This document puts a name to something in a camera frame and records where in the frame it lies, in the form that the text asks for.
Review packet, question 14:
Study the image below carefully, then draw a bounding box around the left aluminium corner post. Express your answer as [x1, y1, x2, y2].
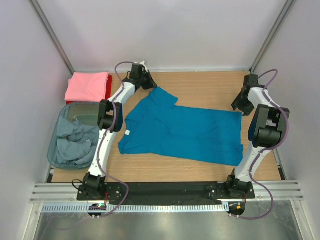
[28, 0, 75, 75]

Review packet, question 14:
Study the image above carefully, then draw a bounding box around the aluminium frame rail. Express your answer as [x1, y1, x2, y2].
[30, 180, 304, 203]

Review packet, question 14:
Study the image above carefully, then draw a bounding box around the red folded t shirt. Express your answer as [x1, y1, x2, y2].
[65, 74, 113, 105]

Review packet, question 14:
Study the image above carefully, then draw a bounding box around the grey t shirt in basket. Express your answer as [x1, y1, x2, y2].
[56, 116, 100, 167]

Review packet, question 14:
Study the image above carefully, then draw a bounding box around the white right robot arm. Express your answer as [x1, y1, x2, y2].
[225, 73, 290, 198]

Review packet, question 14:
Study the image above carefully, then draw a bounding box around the pink folded t shirt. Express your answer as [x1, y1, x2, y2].
[64, 71, 110, 103]

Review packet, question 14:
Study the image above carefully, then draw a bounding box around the white slotted cable duct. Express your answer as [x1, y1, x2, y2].
[41, 202, 229, 214]

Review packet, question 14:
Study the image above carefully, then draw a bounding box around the blue t shirt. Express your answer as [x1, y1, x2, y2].
[118, 87, 244, 166]

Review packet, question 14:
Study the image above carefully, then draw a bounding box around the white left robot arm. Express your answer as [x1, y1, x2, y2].
[78, 62, 244, 200]

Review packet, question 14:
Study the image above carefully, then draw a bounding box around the aluminium corner post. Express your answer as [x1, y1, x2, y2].
[28, 0, 75, 75]
[249, 0, 297, 73]

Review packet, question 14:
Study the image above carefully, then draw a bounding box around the teal mesh laundry basket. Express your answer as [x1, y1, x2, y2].
[47, 102, 100, 170]

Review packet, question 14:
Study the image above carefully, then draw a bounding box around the right aluminium corner post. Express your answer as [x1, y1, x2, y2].
[249, 0, 297, 73]

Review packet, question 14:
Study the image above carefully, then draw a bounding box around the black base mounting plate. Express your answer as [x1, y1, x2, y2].
[76, 182, 256, 206]

